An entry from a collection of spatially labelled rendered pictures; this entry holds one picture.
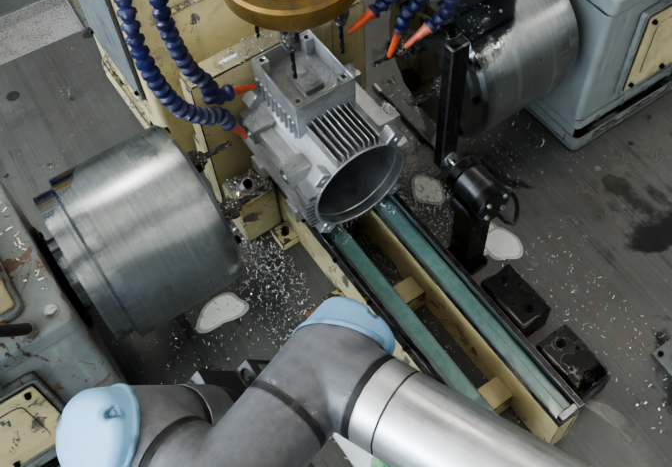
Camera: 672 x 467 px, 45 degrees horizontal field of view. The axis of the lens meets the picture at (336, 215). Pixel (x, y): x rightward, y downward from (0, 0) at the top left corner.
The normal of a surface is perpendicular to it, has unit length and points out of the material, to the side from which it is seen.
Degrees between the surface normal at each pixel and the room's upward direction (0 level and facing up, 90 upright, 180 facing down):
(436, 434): 22
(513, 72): 66
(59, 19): 0
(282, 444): 33
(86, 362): 90
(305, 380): 8
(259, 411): 13
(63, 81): 0
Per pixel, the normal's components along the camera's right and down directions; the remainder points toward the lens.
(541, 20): 0.35, 0.07
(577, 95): -0.83, 0.49
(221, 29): 0.56, 0.68
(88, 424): -0.50, -0.17
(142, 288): 0.49, 0.40
